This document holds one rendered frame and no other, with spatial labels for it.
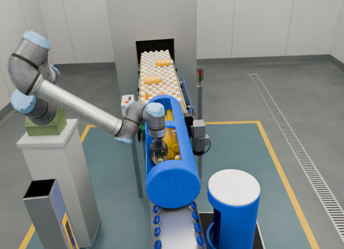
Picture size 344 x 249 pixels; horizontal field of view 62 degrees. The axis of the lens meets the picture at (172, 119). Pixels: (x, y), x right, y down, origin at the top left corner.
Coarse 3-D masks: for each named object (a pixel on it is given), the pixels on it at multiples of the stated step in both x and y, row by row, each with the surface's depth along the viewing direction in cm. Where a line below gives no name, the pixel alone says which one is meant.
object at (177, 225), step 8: (152, 208) 164; (160, 208) 158; (176, 208) 158; (184, 208) 157; (152, 216) 159; (160, 216) 153; (168, 216) 153; (176, 216) 153; (184, 216) 152; (152, 224) 155; (160, 224) 148; (168, 224) 148; (176, 224) 148; (184, 224) 148; (192, 224) 148; (200, 224) 155; (152, 232) 151; (168, 232) 144; (176, 232) 144; (184, 232) 144; (192, 232) 143; (152, 240) 148; (160, 240) 140; (168, 240) 140; (176, 240) 140; (184, 240) 140; (192, 240) 139; (152, 248) 144; (168, 248) 136; (176, 248) 136; (184, 248) 136; (192, 248) 135; (200, 248) 135
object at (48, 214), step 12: (36, 180) 66; (48, 180) 66; (36, 192) 63; (48, 192) 63; (60, 192) 68; (36, 204) 63; (48, 204) 63; (60, 204) 68; (36, 216) 64; (48, 216) 65; (60, 216) 67; (36, 228) 66; (48, 228) 66; (60, 228) 67; (72, 228) 75; (48, 240) 68; (60, 240) 69; (72, 240) 74
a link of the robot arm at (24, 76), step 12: (12, 60) 118; (12, 72) 118; (24, 72) 119; (36, 72) 123; (24, 84) 119; (36, 84) 121; (48, 84) 126; (36, 96) 126; (48, 96) 126; (60, 96) 128; (72, 96) 131; (60, 108) 131; (72, 108) 131; (84, 108) 133; (96, 108) 138; (84, 120) 137; (96, 120) 137; (108, 120) 139; (120, 120) 145; (132, 120) 146; (108, 132) 143; (120, 132) 143; (132, 132) 146
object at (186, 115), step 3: (186, 114) 234; (189, 114) 234; (192, 114) 235; (186, 117) 232; (189, 117) 232; (192, 117) 232; (186, 120) 233; (189, 120) 234; (192, 120) 234; (186, 123) 235; (189, 123) 235; (192, 123) 235
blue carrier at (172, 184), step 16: (160, 96) 212; (176, 112) 195; (176, 128) 174; (176, 160) 145; (192, 160) 155; (160, 176) 142; (176, 176) 143; (192, 176) 144; (160, 192) 147; (176, 192) 148; (192, 192) 149
